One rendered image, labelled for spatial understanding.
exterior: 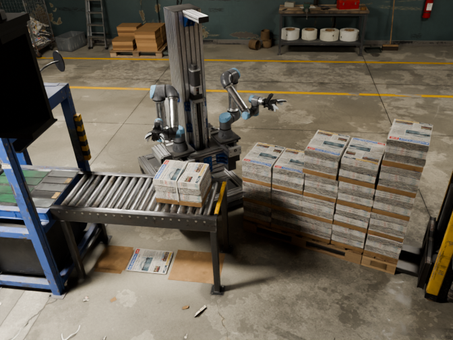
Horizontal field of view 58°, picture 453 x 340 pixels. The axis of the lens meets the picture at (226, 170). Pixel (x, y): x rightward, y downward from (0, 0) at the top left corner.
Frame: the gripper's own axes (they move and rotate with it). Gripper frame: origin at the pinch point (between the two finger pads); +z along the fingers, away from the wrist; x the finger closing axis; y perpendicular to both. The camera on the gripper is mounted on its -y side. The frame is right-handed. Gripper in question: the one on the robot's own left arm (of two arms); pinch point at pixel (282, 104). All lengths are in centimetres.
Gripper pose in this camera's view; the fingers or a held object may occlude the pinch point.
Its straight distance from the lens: 374.3
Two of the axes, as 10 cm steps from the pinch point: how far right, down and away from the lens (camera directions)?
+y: 1.1, 7.7, 6.3
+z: 8.1, 3.0, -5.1
